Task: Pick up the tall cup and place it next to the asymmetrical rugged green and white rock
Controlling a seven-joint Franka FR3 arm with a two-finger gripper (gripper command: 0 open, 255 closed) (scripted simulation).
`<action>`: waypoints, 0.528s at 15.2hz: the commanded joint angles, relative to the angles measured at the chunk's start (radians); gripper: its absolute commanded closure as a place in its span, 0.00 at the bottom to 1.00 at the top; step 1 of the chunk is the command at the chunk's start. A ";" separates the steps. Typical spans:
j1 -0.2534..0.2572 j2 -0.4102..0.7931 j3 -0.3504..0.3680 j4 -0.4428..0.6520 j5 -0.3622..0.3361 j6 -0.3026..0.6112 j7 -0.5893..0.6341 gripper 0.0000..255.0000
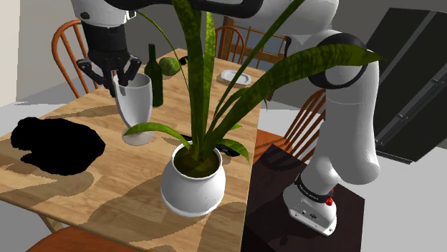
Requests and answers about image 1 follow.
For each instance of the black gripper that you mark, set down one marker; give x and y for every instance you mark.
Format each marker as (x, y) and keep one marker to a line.
(104, 42)

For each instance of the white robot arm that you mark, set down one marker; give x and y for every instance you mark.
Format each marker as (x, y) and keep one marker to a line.
(349, 132)

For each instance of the white goblet vase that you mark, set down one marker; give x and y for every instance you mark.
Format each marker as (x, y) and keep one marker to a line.
(136, 101)

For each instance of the dark green bottle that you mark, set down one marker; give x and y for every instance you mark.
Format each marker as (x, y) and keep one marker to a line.
(155, 80)

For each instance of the orange wooden spindle chair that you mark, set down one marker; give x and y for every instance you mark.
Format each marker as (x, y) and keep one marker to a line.
(73, 242)
(68, 52)
(307, 118)
(228, 40)

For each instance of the green round fruit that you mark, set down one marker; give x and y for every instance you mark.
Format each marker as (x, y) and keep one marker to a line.
(170, 66)

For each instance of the black lumpy object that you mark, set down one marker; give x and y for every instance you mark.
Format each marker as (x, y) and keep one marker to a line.
(56, 146)

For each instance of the wooden square coaster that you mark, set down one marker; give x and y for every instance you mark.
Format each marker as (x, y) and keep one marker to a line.
(220, 81)

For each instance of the white plate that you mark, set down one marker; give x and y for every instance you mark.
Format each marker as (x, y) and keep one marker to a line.
(232, 76)

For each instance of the wooden dining table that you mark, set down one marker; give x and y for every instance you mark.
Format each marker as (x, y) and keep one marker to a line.
(69, 199)

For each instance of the black remote control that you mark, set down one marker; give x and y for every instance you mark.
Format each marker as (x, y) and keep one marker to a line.
(229, 150)

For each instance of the potted plant in white pot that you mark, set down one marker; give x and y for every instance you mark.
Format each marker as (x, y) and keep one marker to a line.
(192, 192)

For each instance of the brown wooden ladder-back chair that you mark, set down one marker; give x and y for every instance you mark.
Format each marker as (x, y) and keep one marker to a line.
(270, 55)

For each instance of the dark robot stand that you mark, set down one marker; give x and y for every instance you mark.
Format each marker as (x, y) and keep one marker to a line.
(272, 209)

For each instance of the black tall cabinet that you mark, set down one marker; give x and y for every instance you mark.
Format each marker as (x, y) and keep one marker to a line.
(412, 97)

